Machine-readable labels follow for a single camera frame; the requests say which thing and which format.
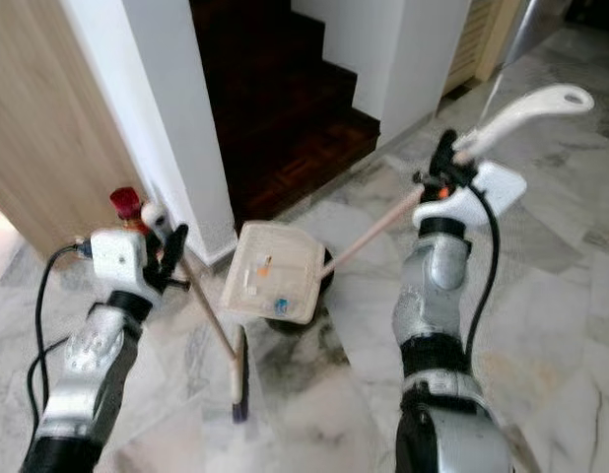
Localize clear plastic bottle blue cap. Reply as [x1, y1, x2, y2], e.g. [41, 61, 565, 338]
[270, 288, 294, 316]

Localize beige long-handled dustpan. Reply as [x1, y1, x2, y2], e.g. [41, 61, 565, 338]
[223, 84, 596, 326]

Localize beige broom with purple bristles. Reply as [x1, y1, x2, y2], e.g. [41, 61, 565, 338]
[142, 202, 251, 425]

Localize brown bottle with red cap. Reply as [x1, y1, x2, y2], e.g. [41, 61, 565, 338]
[109, 186, 153, 236]

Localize light wooden louvre door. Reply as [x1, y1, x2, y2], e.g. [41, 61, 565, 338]
[442, 0, 527, 98]

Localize dark wooden stairs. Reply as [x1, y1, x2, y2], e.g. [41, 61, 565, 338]
[189, 0, 382, 223]

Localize light wooden cabinet panel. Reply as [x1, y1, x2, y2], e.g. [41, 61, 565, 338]
[0, 0, 148, 262]

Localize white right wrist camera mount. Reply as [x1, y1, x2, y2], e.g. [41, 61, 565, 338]
[413, 161, 529, 230]

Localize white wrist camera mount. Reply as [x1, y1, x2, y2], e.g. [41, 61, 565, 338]
[413, 161, 529, 230]
[90, 229, 163, 304]

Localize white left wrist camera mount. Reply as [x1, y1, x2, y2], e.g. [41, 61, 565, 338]
[90, 229, 163, 304]

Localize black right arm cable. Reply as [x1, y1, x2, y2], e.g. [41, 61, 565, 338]
[464, 182, 504, 366]

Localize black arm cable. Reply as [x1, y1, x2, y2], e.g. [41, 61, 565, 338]
[464, 182, 504, 366]
[29, 243, 95, 435]

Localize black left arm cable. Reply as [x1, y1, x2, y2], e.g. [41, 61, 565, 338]
[29, 243, 95, 435]

